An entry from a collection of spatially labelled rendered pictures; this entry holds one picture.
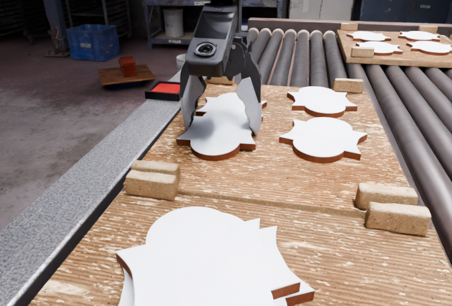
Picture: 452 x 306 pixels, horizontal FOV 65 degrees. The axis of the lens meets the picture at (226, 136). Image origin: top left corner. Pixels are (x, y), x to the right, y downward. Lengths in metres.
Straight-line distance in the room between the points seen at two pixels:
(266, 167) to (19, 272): 0.30
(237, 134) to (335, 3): 4.63
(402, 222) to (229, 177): 0.20
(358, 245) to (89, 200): 0.32
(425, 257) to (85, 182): 0.41
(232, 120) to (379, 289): 0.32
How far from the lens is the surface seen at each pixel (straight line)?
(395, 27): 1.56
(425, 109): 0.80
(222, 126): 0.55
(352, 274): 0.36
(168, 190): 0.41
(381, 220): 0.40
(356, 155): 0.52
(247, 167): 0.48
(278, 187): 0.44
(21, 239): 0.46
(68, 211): 0.48
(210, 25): 0.46
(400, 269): 0.38
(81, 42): 4.86
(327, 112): 0.64
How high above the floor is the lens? 1.19
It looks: 27 degrees down
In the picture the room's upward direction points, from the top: straight up
